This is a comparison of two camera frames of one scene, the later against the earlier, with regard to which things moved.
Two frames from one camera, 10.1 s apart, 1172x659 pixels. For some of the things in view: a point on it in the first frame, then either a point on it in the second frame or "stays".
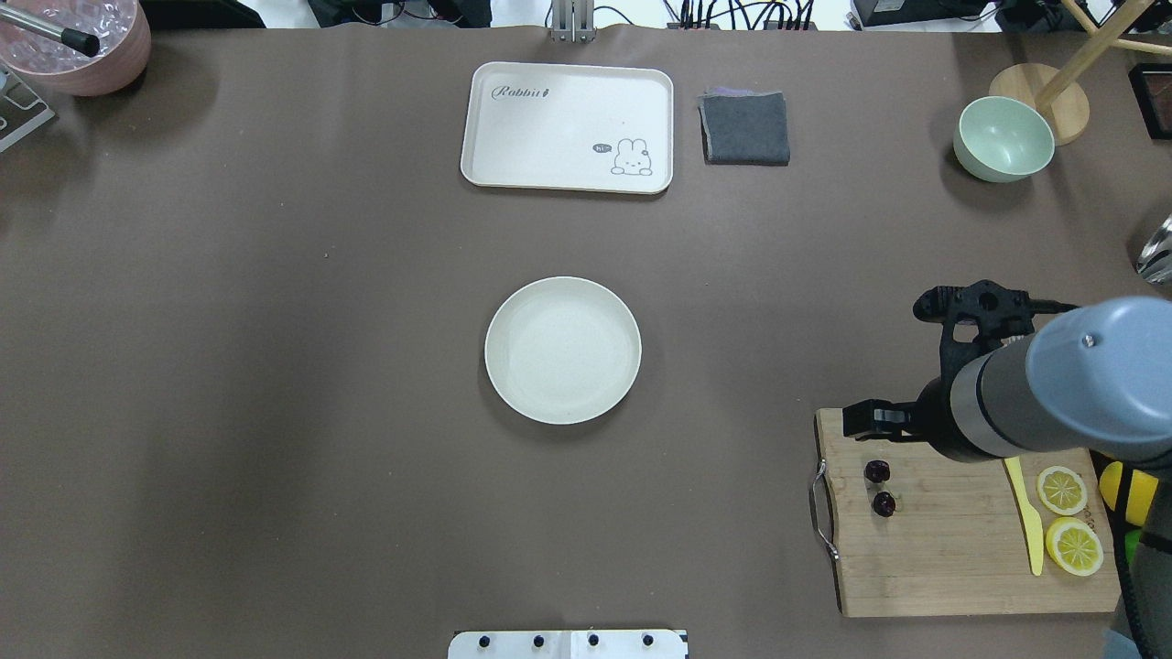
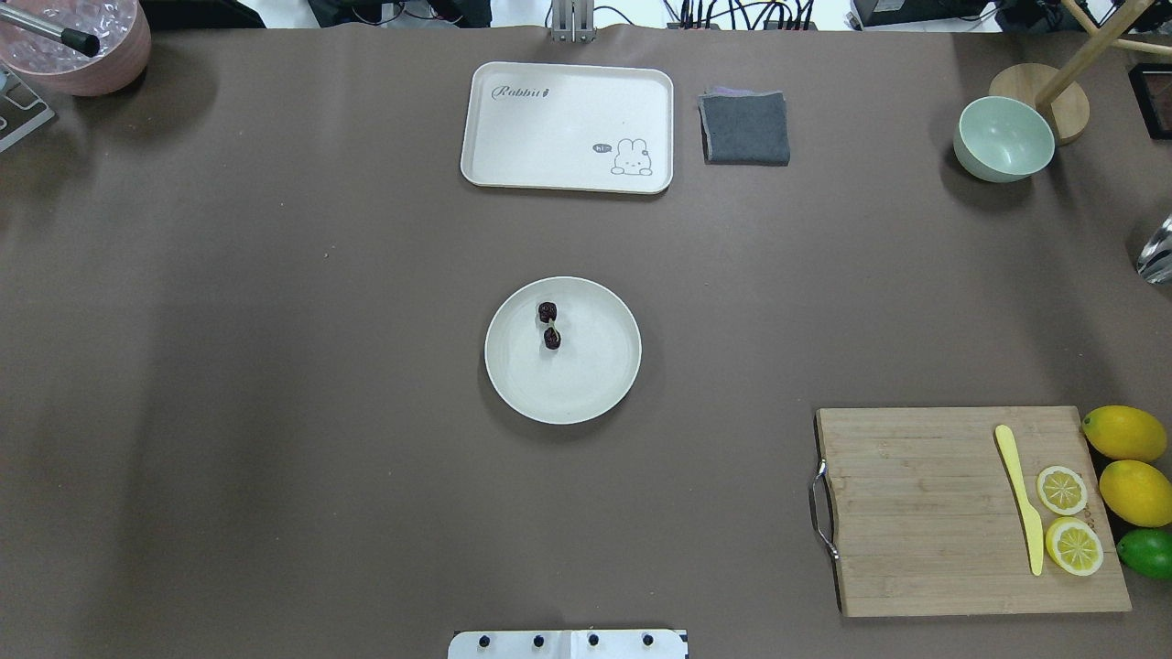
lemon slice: (1061, 490) stays
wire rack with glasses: (1152, 87) stays
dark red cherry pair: (884, 502) to (548, 312)
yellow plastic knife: (1034, 520) stays
